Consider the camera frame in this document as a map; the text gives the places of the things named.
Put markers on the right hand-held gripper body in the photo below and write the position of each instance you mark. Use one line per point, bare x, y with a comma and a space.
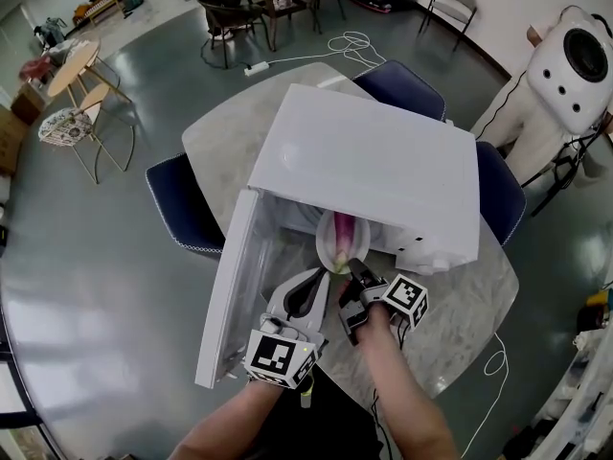
404, 300

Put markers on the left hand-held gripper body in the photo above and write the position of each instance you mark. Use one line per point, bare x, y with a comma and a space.
273, 355

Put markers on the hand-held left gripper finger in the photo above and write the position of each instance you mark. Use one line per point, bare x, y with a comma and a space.
278, 291
324, 300

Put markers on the purple eggplant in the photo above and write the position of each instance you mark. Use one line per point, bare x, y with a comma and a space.
344, 237

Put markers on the white plate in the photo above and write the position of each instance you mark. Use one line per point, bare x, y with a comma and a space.
325, 242

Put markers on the white microwave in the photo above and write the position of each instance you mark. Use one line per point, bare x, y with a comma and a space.
373, 161

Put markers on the person's right forearm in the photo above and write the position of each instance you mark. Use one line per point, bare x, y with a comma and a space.
402, 391

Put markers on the person's left forearm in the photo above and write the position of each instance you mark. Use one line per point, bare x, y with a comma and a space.
230, 424

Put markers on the person's right shoe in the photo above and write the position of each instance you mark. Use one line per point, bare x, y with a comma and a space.
305, 393

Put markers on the person's black clothing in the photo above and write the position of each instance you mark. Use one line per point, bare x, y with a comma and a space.
325, 429

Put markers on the dark blue padded chair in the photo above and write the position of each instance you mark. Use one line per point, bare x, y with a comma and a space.
182, 199
503, 190
402, 89

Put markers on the white power strip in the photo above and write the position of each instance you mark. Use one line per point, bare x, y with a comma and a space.
256, 69

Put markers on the floral cushioned chair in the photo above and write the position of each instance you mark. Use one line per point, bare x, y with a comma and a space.
64, 127

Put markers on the grey folding chair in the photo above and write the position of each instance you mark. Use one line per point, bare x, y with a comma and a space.
455, 10

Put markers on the round wooden table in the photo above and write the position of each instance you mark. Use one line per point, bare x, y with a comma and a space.
72, 67

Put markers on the flat cardboard sheets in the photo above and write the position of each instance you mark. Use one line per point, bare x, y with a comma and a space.
9, 142

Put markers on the brown cardboard box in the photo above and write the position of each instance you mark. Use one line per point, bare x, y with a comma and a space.
29, 106

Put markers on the pink chair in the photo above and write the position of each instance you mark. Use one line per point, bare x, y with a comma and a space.
36, 69

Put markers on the yellow cushioned wooden sofa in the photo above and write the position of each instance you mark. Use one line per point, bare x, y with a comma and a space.
96, 5

